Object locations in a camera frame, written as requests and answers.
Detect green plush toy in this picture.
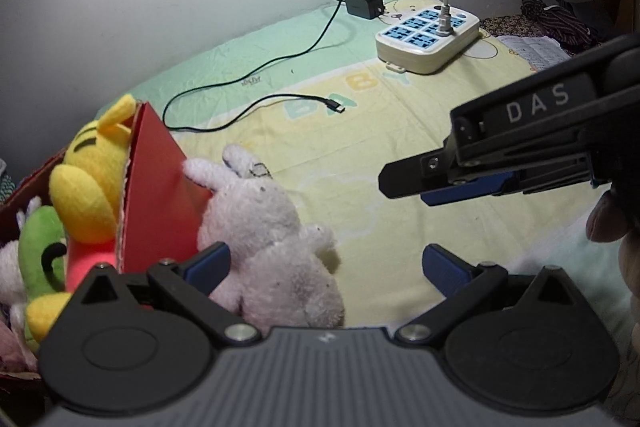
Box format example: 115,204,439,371
18,205,70,352

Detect brown patterned cloth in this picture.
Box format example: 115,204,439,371
480,14,544,38

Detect dark striped cloth bundle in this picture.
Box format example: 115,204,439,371
521,0,608,54

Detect person's right hand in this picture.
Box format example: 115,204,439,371
586,185,639,314

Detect yellow tiger plush pink shirt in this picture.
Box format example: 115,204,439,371
26,94,137,343

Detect baby print bed sheet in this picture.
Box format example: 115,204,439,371
131,0,634,341

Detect black power adapter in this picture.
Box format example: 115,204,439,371
344,0,385,20

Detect red cardboard box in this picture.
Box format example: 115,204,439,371
0,100,216,381

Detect white power strip blue sockets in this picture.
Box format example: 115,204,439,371
375,2,480,75

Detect pink-mauve plush bunny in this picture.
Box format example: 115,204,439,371
1,322,39,373

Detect white bunny blue plaid ears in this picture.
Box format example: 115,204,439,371
182,144,345,334

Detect white plush with black limbs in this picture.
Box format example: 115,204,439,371
0,195,68,338

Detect open printed booklet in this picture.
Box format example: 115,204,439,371
498,36,570,70

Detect black USB cable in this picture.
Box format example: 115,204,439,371
162,0,347,134

